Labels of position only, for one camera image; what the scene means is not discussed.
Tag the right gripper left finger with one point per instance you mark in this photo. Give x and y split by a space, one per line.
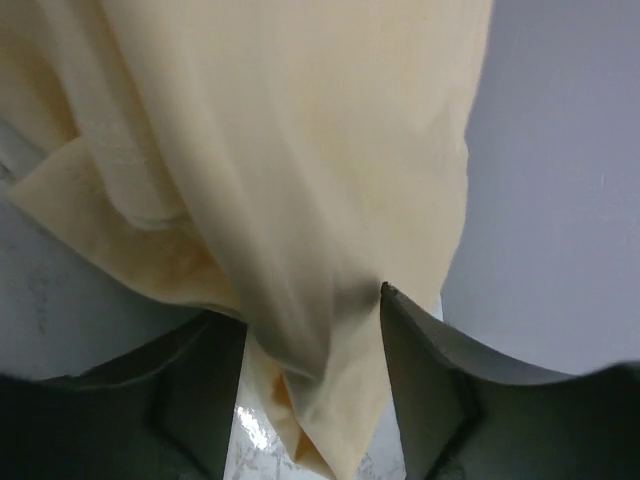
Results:
162 411

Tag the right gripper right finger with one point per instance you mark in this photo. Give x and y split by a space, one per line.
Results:
467 411

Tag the beige t shirt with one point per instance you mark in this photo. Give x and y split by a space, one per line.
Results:
274 160

